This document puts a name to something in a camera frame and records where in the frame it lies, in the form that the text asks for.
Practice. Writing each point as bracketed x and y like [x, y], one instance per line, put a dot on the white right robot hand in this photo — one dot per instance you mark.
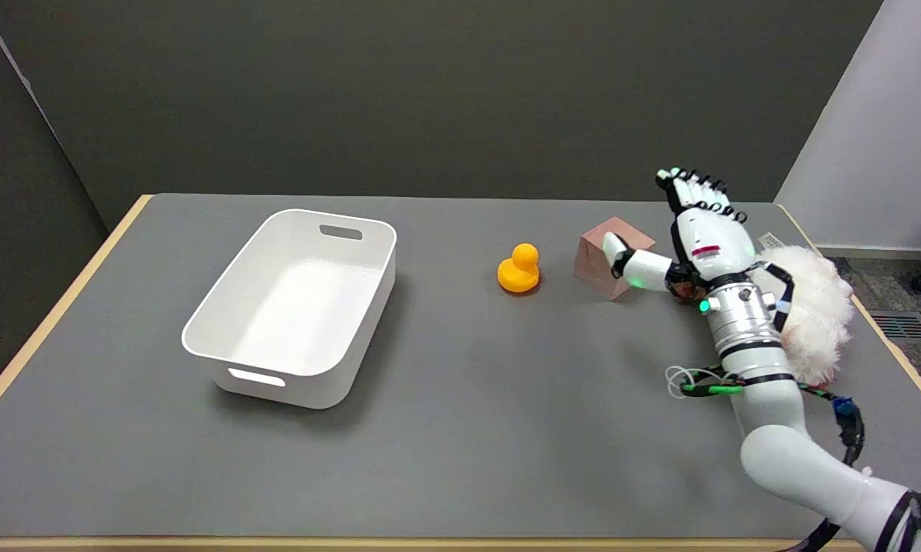
[709, 244]

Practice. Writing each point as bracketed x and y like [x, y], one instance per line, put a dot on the wooden cube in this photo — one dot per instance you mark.
[600, 261]

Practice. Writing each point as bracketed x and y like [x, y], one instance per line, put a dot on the orange rubber duck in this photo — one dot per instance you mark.
[519, 270]

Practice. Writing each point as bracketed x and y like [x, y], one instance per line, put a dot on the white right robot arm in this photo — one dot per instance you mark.
[767, 383]

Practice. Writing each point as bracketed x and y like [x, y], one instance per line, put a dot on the white fluffy plush toy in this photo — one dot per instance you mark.
[813, 307]

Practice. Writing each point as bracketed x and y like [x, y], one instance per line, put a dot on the white plastic bin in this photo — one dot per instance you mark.
[295, 307]

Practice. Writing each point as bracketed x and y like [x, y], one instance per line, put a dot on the floor vent grille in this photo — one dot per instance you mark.
[902, 326]

